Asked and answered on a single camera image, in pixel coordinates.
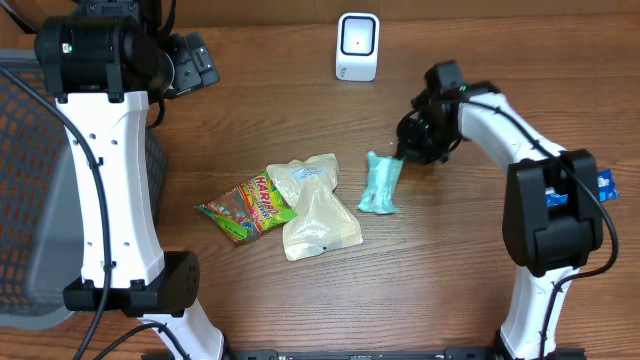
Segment light teal snack packet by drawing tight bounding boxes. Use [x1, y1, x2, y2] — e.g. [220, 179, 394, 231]
[358, 151, 404, 215]

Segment beige paper pouch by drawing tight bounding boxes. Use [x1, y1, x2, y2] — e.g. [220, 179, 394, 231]
[267, 153, 363, 261]

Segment Haribo gummy worms bag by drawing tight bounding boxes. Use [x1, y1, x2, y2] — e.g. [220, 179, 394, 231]
[196, 171, 297, 244]

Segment blue snack bar wrapper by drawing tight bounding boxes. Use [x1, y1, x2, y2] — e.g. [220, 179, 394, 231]
[546, 168, 619, 207]

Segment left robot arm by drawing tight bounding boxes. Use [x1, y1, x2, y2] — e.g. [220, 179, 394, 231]
[35, 1, 225, 359]

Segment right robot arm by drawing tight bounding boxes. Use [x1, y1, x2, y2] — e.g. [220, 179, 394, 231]
[396, 61, 619, 359]

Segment white barcode scanner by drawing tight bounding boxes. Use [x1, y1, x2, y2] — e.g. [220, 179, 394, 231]
[335, 12, 380, 82]

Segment grey plastic mesh basket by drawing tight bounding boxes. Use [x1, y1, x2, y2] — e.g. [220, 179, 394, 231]
[1, 49, 166, 330]

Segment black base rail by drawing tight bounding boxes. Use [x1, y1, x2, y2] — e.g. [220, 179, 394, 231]
[223, 347, 506, 360]

